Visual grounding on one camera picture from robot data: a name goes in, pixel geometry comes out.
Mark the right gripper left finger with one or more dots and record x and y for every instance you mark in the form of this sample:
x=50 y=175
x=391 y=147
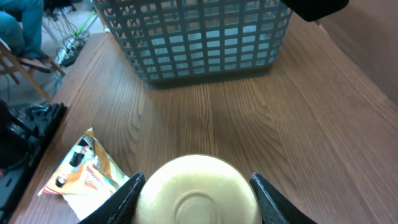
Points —
x=120 y=207

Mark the seated person in teal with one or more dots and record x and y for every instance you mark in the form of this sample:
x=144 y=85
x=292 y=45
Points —
x=21 y=27

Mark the grey plastic shopping basket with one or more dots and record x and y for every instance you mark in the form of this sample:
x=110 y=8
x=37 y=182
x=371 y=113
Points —
x=166 y=40

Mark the wooden chair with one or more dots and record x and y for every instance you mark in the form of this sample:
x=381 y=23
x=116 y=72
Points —
x=22 y=84

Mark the white conditioner tube gold cap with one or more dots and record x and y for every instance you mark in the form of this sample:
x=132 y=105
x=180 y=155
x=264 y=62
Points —
x=197 y=188

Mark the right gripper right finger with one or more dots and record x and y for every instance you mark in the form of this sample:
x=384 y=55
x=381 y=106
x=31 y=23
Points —
x=275 y=208

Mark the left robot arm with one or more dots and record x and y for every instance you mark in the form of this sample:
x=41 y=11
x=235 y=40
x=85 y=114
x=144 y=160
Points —
x=312 y=10

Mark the cream snack bag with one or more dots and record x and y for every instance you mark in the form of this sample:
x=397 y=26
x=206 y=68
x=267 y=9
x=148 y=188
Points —
x=86 y=177

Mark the power strip with cables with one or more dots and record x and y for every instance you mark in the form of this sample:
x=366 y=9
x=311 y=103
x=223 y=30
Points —
x=69 y=38

